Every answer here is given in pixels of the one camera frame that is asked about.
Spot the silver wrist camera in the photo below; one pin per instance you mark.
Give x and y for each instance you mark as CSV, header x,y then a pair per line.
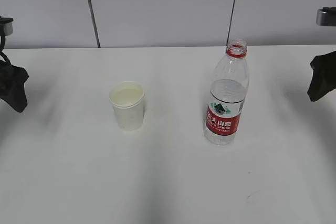
x,y
326,16
6,25

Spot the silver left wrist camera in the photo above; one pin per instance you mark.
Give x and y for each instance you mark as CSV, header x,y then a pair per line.
x,y
6,25

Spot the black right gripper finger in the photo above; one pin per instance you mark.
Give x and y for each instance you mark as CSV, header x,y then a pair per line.
x,y
323,78

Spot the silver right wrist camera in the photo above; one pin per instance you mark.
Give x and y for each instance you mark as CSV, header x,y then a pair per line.
x,y
326,16

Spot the white paper cup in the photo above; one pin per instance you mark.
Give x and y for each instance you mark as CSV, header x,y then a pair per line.
x,y
127,99

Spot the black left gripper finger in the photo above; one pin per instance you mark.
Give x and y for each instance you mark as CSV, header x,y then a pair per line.
x,y
13,80

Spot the Nongfu Spring water bottle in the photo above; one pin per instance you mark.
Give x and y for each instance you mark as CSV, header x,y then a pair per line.
x,y
227,94

